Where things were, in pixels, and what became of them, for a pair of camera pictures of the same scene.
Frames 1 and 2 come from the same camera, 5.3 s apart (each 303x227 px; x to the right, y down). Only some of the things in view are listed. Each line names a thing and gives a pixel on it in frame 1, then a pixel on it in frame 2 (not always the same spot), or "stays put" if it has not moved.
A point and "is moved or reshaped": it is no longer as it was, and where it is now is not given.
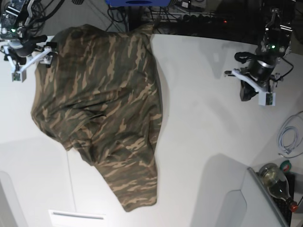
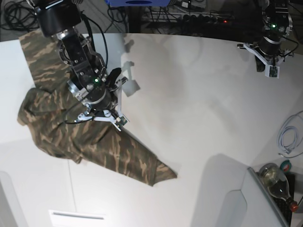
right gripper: x=259 y=70 to x=269 y=46
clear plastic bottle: x=277 y=184 stays put
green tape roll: x=286 y=165 stays put
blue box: x=138 y=3 stays put
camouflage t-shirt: x=100 y=94 is moved or reshaped
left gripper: x=25 y=47 to x=93 y=94
